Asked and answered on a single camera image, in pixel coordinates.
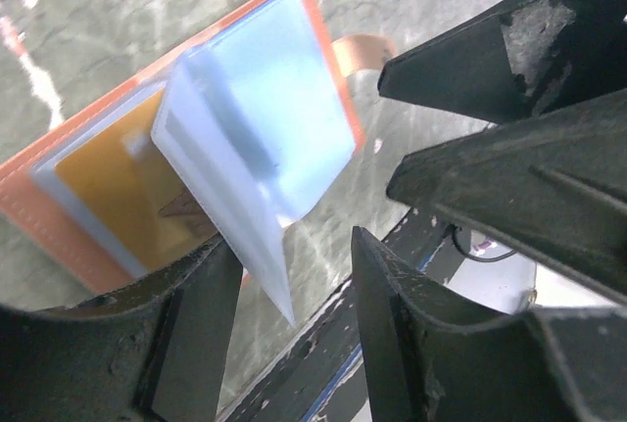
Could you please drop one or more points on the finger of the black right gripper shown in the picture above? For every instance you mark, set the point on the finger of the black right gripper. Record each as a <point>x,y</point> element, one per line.
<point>552,188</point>
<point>519,59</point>

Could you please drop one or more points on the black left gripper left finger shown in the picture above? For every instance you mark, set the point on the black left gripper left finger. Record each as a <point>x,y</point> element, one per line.
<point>154,350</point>

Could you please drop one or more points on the gold card in holder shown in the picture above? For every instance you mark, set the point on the gold card in holder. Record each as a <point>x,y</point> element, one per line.
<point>117,172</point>

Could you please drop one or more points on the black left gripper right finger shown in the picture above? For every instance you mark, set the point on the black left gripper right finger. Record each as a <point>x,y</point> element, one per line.
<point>431,354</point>

